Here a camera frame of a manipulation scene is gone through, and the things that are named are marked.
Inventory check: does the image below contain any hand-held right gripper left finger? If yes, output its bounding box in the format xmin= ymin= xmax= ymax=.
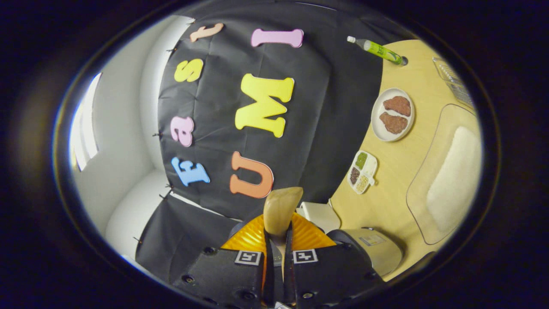
xmin=172 ymin=213 xmax=275 ymax=309

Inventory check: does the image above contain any brown meat piece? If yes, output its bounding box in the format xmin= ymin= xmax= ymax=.
xmin=379 ymin=112 xmax=408 ymax=134
xmin=383 ymin=96 xmax=411 ymax=117

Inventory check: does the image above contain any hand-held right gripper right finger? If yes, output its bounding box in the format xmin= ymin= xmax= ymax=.
xmin=281 ymin=212 xmax=384 ymax=309

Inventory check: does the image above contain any large ceiling light panel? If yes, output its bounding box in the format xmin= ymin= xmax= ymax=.
xmin=69 ymin=72 xmax=103 ymax=172

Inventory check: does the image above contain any white rice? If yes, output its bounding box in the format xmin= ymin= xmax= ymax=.
xmin=427 ymin=127 xmax=480 ymax=234

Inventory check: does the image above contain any wooden spoon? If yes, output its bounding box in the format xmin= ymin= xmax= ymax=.
xmin=263 ymin=187 xmax=304 ymax=275

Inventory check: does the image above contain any wire chopstick holder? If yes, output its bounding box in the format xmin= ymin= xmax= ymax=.
xmin=432 ymin=57 xmax=474 ymax=110

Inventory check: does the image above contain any dark grey rice cooker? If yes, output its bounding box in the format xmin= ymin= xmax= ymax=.
xmin=326 ymin=227 xmax=404 ymax=277

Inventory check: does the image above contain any clear rice container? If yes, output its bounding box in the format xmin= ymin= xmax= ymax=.
xmin=406 ymin=103 xmax=483 ymax=245

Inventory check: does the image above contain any white round plate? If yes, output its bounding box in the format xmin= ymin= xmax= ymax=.
xmin=371 ymin=88 xmax=416 ymax=142

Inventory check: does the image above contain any white divided bean dish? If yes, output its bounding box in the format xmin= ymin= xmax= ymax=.
xmin=347 ymin=151 xmax=378 ymax=195

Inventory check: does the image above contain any green drink bottle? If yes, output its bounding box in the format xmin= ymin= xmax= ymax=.
xmin=347 ymin=36 xmax=408 ymax=66

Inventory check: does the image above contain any black backdrop cloth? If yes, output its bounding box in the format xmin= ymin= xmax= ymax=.
xmin=135 ymin=0 xmax=412 ymax=284

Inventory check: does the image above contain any white toaster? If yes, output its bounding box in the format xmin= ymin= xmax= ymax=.
xmin=296 ymin=201 xmax=341 ymax=233

